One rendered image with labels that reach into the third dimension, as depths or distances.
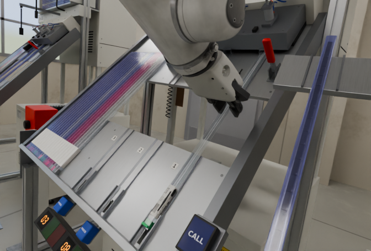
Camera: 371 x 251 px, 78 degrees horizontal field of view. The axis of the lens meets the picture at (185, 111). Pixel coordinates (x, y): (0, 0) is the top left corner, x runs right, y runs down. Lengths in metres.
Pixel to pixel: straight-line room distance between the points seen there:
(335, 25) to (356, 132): 2.46
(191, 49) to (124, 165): 0.31
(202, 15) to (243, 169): 0.26
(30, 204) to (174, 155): 0.65
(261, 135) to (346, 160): 2.77
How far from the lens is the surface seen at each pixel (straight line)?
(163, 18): 0.32
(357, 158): 3.19
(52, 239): 0.59
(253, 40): 0.65
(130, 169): 0.53
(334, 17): 0.77
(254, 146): 0.43
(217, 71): 0.39
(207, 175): 0.43
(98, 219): 0.48
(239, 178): 0.41
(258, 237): 0.69
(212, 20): 0.28
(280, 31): 0.62
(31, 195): 1.02
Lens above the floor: 1.00
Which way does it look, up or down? 9 degrees down
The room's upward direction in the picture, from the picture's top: 6 degrees clockwise
